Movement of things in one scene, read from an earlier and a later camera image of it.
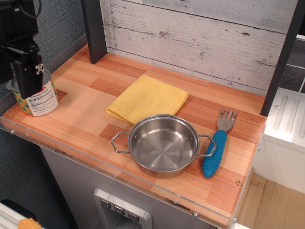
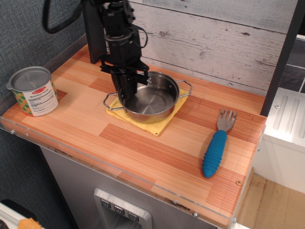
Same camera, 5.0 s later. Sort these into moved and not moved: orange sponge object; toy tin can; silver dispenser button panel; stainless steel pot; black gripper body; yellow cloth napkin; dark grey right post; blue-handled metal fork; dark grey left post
Moved: yellow cloth napkin; stainless steel pot; black gripper body
Not moved: dark grey left post; blue-handled metal fork; orange sponge object; dark grey right post; silver dispenser button panel; toy tin can
